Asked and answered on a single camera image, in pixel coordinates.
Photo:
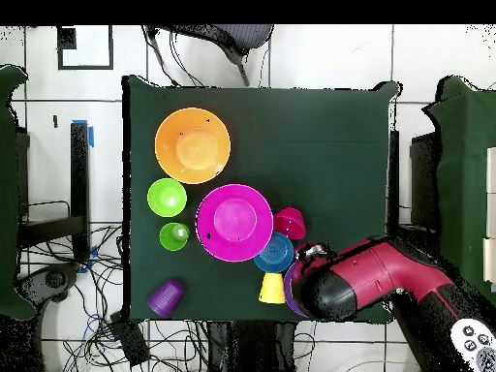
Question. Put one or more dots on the small blue bowl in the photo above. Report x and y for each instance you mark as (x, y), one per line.
(276, 254)

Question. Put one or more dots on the small red bowl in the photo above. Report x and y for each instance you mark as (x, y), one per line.
(290, 223)

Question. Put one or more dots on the yellow cup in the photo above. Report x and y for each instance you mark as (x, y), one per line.
(272, 290)

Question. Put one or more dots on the large pink bowl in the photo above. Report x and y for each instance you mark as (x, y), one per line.
(234, 223)

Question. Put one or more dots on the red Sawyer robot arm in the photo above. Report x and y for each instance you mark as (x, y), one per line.
(379, 271)

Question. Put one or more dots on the purple bowl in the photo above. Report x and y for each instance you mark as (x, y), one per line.
(290, 298)

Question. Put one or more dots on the dark green tablecloth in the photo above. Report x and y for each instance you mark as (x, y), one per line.
(329, 155)

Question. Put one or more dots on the green cup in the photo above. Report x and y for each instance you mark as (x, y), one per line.
(170, 238)

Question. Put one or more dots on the purple cup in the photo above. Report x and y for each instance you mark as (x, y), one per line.
(166, 298)

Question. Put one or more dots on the small green bowl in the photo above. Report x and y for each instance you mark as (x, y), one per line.
(167, 197)

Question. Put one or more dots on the large orange bowl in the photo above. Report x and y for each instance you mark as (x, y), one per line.
(192, 145)

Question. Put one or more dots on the green-clothed side table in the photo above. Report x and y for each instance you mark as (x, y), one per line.
(7, 193)
(461, 174)

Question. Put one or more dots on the black power strip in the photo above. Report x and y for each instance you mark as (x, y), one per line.
(130, 341)

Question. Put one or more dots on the grey office chair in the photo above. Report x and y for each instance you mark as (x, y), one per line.
(240, 35)

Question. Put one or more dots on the black metal stand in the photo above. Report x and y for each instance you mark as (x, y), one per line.
(79, 174)

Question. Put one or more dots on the blue tape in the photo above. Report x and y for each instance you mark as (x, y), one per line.
(91, 136)

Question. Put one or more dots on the black caster leg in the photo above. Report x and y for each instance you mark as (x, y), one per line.
(50, 279)

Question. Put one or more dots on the black square frame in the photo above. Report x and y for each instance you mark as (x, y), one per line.
(85, 67)

